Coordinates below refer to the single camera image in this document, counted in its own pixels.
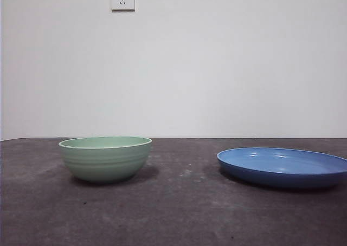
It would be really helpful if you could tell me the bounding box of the green ribbed bowl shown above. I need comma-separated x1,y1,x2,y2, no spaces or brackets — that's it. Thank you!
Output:
58,136,152,184

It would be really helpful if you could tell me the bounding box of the blue round plate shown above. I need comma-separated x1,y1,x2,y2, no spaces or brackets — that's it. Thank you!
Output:
216,147,347,190

